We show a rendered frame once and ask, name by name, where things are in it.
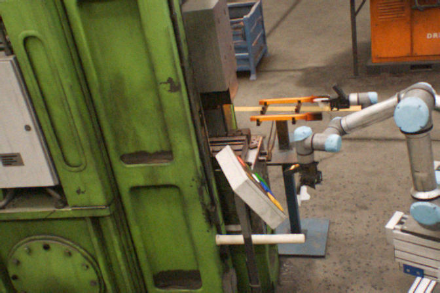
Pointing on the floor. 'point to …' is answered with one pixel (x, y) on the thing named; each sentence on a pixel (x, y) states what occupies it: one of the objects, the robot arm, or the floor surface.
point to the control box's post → (250, 252)
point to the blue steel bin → (248, 34)
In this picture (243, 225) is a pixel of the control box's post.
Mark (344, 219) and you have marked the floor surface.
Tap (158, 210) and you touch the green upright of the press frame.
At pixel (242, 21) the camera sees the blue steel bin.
